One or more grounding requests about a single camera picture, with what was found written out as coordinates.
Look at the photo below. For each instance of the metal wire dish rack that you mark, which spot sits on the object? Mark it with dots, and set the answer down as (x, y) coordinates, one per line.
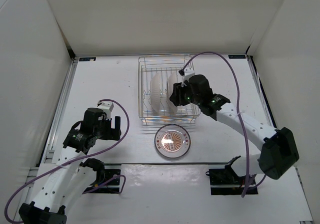
(150, 65)

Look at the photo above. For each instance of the aluminium table edge rail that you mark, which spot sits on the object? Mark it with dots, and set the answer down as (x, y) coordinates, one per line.
(49, 147)

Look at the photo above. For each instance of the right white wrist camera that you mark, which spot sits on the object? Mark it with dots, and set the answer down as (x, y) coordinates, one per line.
(186, 74)

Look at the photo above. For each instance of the orange sunburst plate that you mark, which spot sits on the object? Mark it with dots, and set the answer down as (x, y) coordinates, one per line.
(172, 141)

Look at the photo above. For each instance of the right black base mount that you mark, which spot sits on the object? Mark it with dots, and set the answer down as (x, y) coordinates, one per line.
(223, 182)

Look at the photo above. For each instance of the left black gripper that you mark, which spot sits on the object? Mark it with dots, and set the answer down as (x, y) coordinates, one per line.
(113, 134)

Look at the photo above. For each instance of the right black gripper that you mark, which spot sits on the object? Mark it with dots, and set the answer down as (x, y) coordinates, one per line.
(180, 101)

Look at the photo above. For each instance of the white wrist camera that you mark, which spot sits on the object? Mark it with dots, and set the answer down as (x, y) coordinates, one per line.
(107, 108)
(186, 74)

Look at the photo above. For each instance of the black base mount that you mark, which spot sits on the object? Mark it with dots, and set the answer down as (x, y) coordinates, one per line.
(113, 187)
(223, 182)

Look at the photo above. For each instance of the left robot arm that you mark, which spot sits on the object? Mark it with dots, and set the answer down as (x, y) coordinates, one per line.
(75, 171)

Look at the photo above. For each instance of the left white plate in rack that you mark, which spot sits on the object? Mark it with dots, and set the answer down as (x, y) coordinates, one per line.
(155, 94)

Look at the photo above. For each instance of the left corner label sticker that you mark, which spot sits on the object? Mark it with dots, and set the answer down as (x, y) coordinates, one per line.
(87, 59)

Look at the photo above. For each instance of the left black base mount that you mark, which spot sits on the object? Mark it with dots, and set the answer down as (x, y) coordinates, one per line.
(113, 187)

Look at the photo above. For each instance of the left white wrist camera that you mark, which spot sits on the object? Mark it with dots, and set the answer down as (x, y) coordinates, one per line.
(107, 108)

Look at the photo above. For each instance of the flower pattern plate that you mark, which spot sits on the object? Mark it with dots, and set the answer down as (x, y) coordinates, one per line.
(172, 79)

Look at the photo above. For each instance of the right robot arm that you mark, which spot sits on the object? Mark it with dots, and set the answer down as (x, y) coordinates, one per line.
(278, 150)

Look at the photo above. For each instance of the corner label sticker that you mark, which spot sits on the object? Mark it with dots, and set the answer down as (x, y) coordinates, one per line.
(87, 59)
(237, 56)

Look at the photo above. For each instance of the right corner label sticker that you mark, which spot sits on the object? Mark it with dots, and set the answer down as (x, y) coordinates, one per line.
(237, 56)

